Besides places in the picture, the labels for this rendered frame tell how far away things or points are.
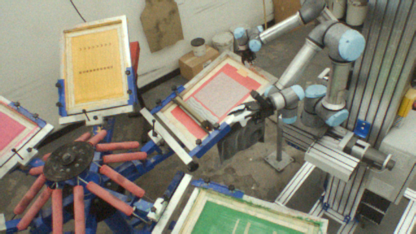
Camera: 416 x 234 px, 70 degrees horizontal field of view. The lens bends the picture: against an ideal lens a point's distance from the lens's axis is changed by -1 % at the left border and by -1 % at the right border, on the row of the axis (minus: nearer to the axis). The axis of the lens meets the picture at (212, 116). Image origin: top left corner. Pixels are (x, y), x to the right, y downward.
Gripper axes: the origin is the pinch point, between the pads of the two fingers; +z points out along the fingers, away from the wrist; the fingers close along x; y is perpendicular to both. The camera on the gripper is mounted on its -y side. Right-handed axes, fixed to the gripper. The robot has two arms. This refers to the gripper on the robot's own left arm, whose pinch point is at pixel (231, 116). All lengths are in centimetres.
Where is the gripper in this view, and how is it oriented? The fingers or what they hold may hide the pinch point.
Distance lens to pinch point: 131.1
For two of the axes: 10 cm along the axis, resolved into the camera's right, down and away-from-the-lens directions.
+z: -9.1, 3.7, -2.0
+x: -3.7, -5.0, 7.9
